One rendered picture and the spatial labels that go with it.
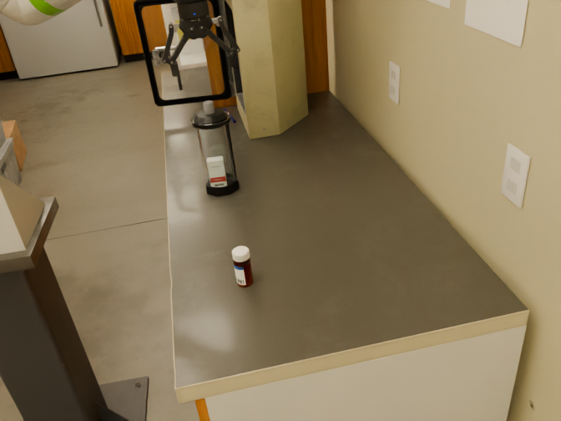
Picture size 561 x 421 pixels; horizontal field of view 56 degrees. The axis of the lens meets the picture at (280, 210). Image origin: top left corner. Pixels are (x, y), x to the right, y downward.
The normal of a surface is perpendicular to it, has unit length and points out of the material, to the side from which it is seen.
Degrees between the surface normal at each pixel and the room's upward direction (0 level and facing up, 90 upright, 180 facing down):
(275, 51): 90
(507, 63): 90
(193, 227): 0
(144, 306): 0
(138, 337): 0
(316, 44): 90
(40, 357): 90
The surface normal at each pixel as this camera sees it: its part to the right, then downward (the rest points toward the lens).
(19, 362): 0.16, 0.50
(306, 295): -0.09, -0.85
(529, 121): -0.98, 0.18
